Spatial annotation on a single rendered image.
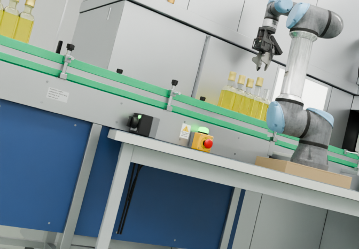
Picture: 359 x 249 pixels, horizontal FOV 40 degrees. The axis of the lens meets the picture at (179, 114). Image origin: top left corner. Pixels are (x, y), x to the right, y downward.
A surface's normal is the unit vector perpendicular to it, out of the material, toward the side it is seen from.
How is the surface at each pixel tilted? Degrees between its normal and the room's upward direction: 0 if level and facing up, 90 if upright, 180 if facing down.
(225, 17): 90
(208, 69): 90
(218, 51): 90
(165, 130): 90
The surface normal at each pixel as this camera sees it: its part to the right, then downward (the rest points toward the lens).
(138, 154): 0.25, -0.01
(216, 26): 0.52, 0.07
